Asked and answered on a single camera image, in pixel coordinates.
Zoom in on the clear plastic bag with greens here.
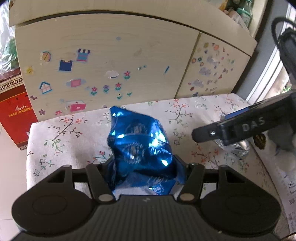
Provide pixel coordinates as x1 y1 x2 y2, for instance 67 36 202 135
0 0 19 72

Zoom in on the white window frame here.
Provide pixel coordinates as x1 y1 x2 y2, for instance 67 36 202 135
246 35 292 105

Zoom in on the white cardboard box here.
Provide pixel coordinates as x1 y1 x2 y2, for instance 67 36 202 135
252 133 296 241

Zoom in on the black cable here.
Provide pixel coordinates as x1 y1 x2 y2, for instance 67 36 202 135
270 17 296 79

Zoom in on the white paper box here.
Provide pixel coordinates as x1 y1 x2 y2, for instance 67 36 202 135
228 9 243 24

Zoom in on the silver foil packet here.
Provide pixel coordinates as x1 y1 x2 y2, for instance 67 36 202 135
214 113 250 158

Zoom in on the green glass bottle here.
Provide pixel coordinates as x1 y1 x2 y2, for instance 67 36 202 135
237 0 253 27

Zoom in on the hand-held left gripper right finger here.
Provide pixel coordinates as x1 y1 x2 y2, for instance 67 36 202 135
173 155 259 204

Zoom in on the red carton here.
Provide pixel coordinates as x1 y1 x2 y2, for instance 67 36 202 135
0 70 38 151

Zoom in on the floral tablecloth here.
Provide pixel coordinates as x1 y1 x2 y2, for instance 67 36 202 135
26 94 285 193

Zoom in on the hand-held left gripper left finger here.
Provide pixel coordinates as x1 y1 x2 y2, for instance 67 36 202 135
44 159 116 204

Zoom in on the beige cabinet with stickers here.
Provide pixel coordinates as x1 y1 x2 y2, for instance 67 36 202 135
8 0 258 122

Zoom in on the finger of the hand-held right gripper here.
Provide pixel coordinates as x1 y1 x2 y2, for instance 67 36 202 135
220 107 257 121
191 122 223 143

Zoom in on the blue foil snack packet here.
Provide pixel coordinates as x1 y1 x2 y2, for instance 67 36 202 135
107 106 183 196

